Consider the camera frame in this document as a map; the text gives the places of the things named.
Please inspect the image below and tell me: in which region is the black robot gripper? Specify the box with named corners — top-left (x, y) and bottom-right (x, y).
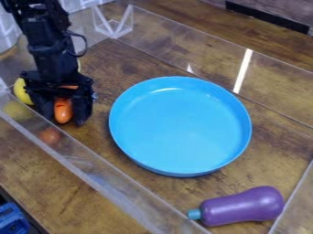
top-left (21, 39), bottom-right (96, 126)

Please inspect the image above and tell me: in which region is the orange toy carrot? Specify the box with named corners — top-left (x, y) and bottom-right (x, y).
top-left (52, 85), bottom-right (80, 125)

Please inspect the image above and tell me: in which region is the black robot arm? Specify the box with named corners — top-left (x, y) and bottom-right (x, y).
top-left (0, 0), bottom-right (96, 125)

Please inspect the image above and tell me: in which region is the blue round tray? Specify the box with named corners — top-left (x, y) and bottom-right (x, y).
top-left (108, 77), bottom-right (251, 177)

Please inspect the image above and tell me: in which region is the yellow toy lemon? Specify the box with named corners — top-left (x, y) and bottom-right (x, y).
top-left (13, 78), bottom-right (33, 105)

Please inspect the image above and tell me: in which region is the white curtain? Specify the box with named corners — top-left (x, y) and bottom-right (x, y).
top-left (0, 3), bottom-right (21, 54)

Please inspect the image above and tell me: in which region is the blue plastic crate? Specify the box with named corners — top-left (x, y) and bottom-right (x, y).
top-left (0, 203), bottom-right (30, 234)

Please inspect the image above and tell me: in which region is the black baseboard strip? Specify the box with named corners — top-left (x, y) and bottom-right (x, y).
top-left (224, 1), bottom-right (309, 35)

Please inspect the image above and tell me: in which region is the purple toy eggplant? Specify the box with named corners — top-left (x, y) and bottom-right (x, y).
top-left (187, 186), bottom-right (285, 227)

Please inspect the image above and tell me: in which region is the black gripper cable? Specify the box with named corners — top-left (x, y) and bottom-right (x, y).
top-left (62, 30), bottom-right (89, 59)

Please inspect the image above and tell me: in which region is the clear acrylic barrier wall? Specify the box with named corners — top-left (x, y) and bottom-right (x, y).
top-left (0, 0), bottom-right (313, 234)

